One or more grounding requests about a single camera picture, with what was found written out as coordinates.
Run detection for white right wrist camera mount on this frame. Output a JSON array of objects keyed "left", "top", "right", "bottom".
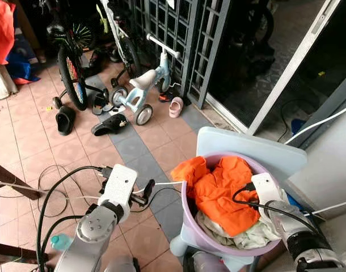
[{"left": 251, "top": 173, "right": 283, "bottom": 206}]

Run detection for grey right robot leg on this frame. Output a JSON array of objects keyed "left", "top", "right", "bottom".
[{"left": 183, "top": 249, "right": 233, "bottom": 272}]

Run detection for purple plastic wash basin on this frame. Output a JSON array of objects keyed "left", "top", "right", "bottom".
[{"left": 180, "top": 151, "right": 293, "bottom": 257}]

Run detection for white cord at gripper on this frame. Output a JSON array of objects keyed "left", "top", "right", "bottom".
[{"left": 153, "top": 180, "right": 185, "bottom": 189}]

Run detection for black bicycle with training wheels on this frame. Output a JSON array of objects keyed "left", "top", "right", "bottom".
[{"left": 41, "top": 0, "right": 108, "bottom": 112}]

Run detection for orange garment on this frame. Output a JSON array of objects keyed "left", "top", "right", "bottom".
[{"left": 171, "top": 156, "right": 262, "bottom": 237}]

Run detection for silver sliding door frame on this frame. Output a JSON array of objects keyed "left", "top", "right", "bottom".
[{"left": 206, "top": 0, "right": 341, "bottom": 135}]

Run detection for dark metal grille gate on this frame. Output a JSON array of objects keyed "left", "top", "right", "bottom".
[{"left": 128, "top": 0, "right": 231, "bottom": 109}]

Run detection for pale white garment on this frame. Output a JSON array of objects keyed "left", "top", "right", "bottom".
[{"left": 202, "top": 190, "right": 287, "bottom": 250}]

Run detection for black slipper with charms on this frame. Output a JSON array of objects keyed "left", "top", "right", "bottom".
[{"left": 91, "top": 113, "right": 130, "bottom": 137}]

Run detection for teal bottle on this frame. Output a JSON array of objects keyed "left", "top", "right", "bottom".
[{"left": 50, "top": 233, "right": 73, "bottom": 252}]

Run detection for red hanging cloth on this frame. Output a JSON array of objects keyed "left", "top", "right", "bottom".
[{"left": 0, "top": 0, "right": 16, "bottom": 65}]

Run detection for grey washing machine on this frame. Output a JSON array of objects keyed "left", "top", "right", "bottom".
[{"left": 286, "top": 108, "right": 346, "bottom": 272}]

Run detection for brown wooden frame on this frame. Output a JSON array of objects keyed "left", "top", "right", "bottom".
[{"left": 0, "top": 159, "right": 43, "bottom": 267}]

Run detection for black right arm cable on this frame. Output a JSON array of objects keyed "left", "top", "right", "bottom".
[{"left": 232, "top": 182, "right": 322, "bottom": 234}]

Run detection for light blue plastic stool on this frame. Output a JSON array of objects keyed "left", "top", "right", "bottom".
[{"left": 170, "top": 126, "right": 308, "bottom": 272}]

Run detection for thin white cable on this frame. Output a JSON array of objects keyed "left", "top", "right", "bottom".
[{"left": 301, "top": 199, "right": 346, "bottom": 218}]

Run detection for black clog slipper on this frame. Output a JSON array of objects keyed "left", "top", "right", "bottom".
[{"left": 55, "top": 105, "right": 77, "bottom": 136}]

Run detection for pink child shoe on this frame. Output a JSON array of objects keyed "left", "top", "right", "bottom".
[{"left": 168, "top": 96, "right": 184, "bottom": 119}]

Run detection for blue crumpled cloth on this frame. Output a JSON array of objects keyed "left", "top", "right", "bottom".
[{"left": 5, "top": 51, "right": 41, "bottom": 86}]

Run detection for white frame bicycle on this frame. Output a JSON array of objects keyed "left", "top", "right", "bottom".
[{"left": 99, "top": 0, "right": 143, "bottom": 80}]

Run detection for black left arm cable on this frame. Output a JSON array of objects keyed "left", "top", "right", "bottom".
[{"left": 36, "top": 165, "right": 114, "bottom": 271}]

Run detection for blue plastic object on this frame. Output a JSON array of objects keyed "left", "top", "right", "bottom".
[{"left": 285, "top": 192, "right": 305, "bottom": 213}]

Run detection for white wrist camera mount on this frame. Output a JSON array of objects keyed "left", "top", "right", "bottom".
[
  {"left": 251, "top": 173, "right": 283, "bottom": 206},
  {"left": 98, "top": 164, "right": 139, "bottom": 208}
]

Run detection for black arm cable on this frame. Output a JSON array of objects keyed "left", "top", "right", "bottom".
[
  {"left": 36, "top": 165, "right": 114, "bottom": 271},
  {"left": 232, "top": 182, "right": 322, "bottom": 234}
]

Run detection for red child shoe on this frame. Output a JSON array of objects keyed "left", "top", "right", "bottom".
[{"left": 158, "top": 91, "right": 175, "bottom": 103}]

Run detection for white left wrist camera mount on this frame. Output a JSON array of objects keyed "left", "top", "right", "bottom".
[{"left": 98, "top": 164, "right": 139, "bottom": 208}]

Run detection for thick white cable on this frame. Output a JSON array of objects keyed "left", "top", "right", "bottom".
[{"left": 284, "top": 102, "right": 346, "bottom": 145}]

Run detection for black strap sandals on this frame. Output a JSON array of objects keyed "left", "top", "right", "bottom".
[{"left": 91, "top": 88, "right": 111, "bottom": 116}]

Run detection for light blue child balance bike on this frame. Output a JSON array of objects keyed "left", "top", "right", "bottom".
[{"left": 109, "top": 34, "right": 182, "bottom": 126}]

